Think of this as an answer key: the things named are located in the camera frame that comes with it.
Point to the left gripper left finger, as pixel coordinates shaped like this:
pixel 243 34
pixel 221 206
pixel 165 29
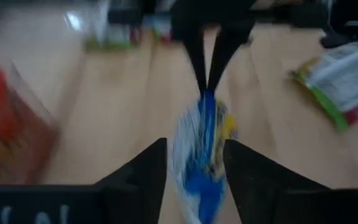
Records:
pixel 120 202

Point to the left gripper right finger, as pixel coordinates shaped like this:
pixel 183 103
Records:
pixel 275 202

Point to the blue yellow Maruchan ramen pack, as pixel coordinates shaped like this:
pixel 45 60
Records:
pixel 204 174

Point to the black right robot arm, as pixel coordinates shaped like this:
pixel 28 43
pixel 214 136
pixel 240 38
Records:
pixel 350 18

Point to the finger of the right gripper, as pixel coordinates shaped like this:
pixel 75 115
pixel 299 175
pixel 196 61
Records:
pixel 225 49
pixel 197 56

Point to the clear plastic bin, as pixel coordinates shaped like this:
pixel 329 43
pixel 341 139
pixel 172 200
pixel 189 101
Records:
pixel 26 130

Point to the green pink Maruchan ramen pack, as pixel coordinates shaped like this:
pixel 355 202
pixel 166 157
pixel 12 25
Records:
pixel 162 31
pixel 337 81
pixel 113 45

